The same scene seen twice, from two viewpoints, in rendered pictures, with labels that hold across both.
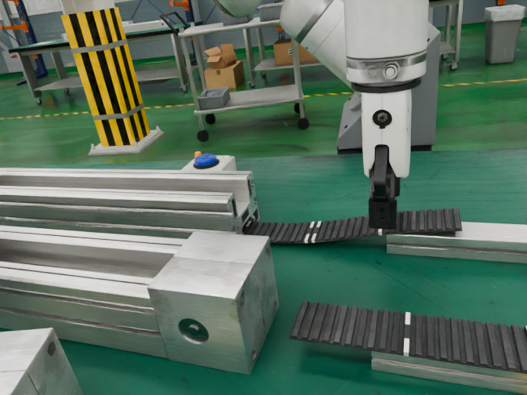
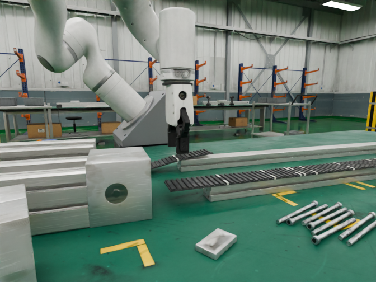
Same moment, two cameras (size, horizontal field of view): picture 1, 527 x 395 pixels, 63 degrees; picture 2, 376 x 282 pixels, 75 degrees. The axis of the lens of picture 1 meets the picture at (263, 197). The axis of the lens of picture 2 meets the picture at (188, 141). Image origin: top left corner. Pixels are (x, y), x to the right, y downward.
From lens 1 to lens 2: 26 cm
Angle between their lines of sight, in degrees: 41
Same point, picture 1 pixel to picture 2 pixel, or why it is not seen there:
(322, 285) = (160, 184)
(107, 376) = (41, 248)
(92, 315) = not seen: hidden behind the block
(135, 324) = (65, 201)
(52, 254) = not seen: outside the picture
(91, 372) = not seen: hidden behind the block
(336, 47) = (117, 94)
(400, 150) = (191, 110)
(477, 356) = (252, 179)
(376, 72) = (179, 74)
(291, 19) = (92, 77)
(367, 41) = (175, 60)
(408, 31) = (191, 59)
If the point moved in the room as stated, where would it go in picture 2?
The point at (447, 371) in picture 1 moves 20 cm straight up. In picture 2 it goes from (242, 191) to (247, 81)
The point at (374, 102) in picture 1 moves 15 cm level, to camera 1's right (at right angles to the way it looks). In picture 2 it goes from (179, 87) to (224, 89)
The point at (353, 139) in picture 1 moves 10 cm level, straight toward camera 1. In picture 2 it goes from (130, 140) to (137, 145)
